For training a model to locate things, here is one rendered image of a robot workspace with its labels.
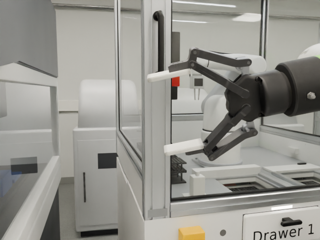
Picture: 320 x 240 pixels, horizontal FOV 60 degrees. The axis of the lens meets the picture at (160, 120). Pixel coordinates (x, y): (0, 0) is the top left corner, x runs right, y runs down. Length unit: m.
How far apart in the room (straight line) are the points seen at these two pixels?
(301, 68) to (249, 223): 0.62
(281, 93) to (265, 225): 0.63
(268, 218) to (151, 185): 0.41
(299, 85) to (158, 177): 0.50
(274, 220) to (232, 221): 0.14
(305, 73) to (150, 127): 0.46
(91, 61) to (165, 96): 3.31
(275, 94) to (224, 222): 0.58
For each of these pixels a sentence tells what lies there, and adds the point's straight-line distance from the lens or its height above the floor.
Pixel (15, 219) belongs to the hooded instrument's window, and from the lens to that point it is 0.88.
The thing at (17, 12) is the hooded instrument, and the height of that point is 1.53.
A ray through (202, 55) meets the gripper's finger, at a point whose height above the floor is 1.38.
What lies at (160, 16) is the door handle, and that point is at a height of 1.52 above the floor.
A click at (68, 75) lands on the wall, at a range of 4.09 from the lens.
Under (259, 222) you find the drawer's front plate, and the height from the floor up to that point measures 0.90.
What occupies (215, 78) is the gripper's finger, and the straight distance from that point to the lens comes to 0.46.
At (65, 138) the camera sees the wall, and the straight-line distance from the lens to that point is 4.15.
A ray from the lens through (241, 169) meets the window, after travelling 0.95.
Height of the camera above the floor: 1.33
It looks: 6 degrees down
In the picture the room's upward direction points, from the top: straight up
